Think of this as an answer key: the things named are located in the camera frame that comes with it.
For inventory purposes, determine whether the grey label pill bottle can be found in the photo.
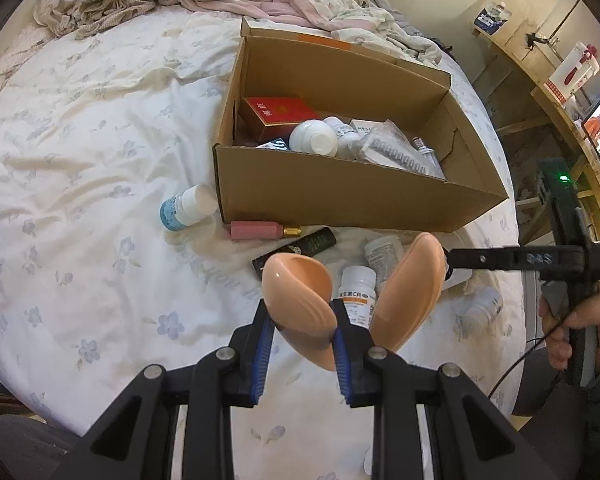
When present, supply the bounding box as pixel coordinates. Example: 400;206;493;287
363;235;404;283

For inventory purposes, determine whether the open cardboard box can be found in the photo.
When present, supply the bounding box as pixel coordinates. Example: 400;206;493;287
213;22;508;232

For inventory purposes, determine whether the white blue eye drops box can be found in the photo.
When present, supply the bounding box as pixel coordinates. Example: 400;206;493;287
257;138;289;151

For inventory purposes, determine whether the blue capped white bottle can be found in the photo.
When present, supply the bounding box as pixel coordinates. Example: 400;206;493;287
159;183;219;232

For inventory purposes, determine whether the black rectangular tube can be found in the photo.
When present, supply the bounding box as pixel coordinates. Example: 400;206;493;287
251;226;339;279

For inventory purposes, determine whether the person's right hand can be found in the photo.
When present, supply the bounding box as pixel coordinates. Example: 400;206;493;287
539;286;600;372

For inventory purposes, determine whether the white floral bed sheet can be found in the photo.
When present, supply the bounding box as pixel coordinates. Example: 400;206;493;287
0;4;527;480

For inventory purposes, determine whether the lying white pill bottle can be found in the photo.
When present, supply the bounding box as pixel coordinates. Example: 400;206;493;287
456;287;504;336

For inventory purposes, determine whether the pink blanket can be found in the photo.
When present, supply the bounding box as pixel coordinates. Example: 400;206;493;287
159;0;396;32

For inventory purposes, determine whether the red gold box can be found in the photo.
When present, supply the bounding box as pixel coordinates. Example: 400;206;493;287
239;96;318;142

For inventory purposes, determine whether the wooden shelf desk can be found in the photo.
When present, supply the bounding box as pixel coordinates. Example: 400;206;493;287
472;23;600;242

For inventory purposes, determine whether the pink perfume bottle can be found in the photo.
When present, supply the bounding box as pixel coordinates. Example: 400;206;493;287
228;221;302;240

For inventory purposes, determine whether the crinkled white plastic packet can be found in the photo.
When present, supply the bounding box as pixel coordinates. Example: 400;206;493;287
355;120;446;181

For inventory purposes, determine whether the white lotion bottle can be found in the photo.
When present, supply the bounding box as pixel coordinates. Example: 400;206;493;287
323;116;361;159

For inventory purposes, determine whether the blue white tissue pack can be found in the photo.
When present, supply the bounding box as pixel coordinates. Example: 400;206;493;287
474;1;512;35

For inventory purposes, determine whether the orange label pill bottle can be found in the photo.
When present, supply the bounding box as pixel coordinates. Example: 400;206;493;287
337;266;376;328

